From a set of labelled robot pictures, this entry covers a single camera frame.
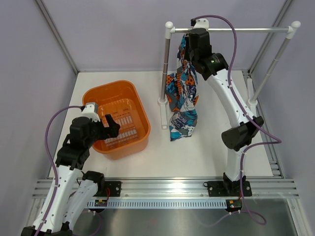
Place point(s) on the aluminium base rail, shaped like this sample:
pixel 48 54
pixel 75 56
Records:
pixel 194 188

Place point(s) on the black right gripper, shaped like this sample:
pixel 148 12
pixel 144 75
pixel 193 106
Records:
pixel 186 55

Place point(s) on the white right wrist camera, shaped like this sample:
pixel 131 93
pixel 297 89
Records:
pixel 201 23

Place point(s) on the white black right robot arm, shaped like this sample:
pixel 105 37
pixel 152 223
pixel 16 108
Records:
pixel 244 124

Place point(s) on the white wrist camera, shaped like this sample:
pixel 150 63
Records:
pixel 201 23
pixel 90 111

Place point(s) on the orange plastic basket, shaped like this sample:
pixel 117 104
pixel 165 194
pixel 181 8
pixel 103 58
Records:
pixel 121 100

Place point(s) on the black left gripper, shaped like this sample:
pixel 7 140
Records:
pixel 111 132

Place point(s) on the colourful patterned shorts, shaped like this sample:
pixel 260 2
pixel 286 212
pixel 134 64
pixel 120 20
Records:
pixel 182 95

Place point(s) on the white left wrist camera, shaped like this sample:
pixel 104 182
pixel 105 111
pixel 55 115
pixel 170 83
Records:
pixel 90 111

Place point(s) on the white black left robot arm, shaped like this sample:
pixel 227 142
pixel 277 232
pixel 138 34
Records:
pixel 71 189

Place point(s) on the silver white clothes rack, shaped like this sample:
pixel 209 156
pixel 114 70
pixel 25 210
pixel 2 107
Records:
pixel 290 31

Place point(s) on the white slotted cable duct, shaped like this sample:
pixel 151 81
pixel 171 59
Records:
pixel 157 204

